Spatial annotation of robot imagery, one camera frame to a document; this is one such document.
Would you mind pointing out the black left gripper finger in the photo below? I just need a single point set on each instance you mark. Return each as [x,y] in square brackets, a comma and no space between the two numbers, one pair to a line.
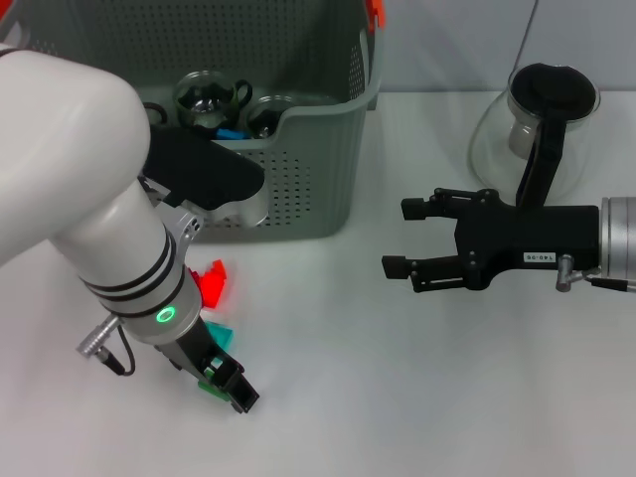
[238,390]

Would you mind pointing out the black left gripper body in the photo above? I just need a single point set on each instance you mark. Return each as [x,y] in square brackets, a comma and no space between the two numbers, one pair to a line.
[191,353]

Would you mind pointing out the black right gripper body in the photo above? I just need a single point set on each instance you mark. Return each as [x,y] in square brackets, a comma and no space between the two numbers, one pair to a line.
[522,238]

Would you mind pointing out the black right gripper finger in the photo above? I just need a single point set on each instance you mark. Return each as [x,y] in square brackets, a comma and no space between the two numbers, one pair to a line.
[432,273]
[427,206]

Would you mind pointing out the long green toy brick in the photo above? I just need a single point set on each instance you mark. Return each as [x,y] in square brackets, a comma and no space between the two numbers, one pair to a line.
[208,388]

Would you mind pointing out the teal square toy brick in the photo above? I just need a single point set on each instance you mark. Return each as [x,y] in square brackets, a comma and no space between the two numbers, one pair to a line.
[221,334]

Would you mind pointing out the glass teacup black sleeve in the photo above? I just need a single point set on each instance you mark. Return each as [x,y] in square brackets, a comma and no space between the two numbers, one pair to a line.
[263,119]
[204,104]

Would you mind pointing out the blue toy brick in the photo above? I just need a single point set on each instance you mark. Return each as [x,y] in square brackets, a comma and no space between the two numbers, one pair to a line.
[231,134]

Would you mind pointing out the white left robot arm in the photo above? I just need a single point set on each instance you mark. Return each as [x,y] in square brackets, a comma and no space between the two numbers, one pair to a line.
[99,199]

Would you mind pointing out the grey perforated storage bin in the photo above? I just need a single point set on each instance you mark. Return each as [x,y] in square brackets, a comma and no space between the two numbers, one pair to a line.
[308,199]

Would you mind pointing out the bright red toy brick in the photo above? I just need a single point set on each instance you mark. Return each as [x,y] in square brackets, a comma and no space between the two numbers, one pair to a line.
[213,285]

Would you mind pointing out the dark red toy brick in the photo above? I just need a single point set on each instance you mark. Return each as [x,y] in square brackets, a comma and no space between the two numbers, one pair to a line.
[195,275]

